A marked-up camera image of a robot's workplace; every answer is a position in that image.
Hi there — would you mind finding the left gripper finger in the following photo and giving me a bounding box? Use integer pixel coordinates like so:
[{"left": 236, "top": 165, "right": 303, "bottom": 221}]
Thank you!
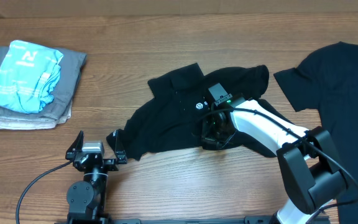
[
  {"left": 66, "top": 131, "right": 84, "bottom": 161},
  {"left": 115, "top": 131, "right": 127, "bottom": 164}
]

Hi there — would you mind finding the black polo shirt Sydrogen logo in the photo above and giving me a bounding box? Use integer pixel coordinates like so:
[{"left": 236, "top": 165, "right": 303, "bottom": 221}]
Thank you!
[{"left": 106, "top": 62, "right": 310, "bottom": 161}]

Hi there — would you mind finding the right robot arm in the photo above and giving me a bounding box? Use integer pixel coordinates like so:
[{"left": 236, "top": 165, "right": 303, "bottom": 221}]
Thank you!
[{"left": 201, "top": 95, "right": 351, "bottom": 223}]

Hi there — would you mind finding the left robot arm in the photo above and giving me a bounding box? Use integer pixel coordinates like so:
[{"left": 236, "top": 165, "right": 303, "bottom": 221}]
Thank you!
[{"left": 65, "top": 131, "right": 127, "bottom": 224}]

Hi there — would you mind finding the folded beige garment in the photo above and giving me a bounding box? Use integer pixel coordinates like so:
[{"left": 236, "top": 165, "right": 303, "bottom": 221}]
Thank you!
[{"left": 0, "top": 101, "right": 72, "bottom": 130}]

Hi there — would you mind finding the folded light blue shirt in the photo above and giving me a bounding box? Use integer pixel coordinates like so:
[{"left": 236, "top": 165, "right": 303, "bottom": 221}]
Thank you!
[{"left": 0, "top": 40, "right": 64, "bottom": 114}]

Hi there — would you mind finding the folded grey garment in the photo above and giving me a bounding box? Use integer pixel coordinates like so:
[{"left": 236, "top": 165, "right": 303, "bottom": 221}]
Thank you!
[{"left": 0, "top": 47, "right": 86, "bottom": 120}]

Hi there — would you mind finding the black t-shirt white label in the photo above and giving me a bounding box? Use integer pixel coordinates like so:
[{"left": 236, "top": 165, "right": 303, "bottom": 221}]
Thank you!
[{"left": 274, "top": 42, "right": 358, "bottom": 223}]

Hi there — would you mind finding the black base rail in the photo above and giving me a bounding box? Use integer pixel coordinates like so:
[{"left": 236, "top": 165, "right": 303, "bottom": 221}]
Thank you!
[{"left": 54, "top": 215, "right": 331, "bottom": 224}]

